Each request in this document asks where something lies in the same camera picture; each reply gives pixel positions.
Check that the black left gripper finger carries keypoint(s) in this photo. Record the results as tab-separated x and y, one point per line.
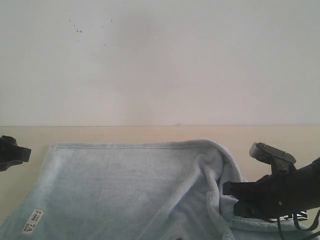
11	154

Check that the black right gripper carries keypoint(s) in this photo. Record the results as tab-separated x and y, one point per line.
286	191

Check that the light blue terry towel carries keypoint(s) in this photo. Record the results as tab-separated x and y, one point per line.
138	191

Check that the white towel care label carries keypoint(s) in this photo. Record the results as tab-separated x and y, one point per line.
33	221

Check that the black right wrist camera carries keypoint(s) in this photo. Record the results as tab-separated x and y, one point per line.
281	162

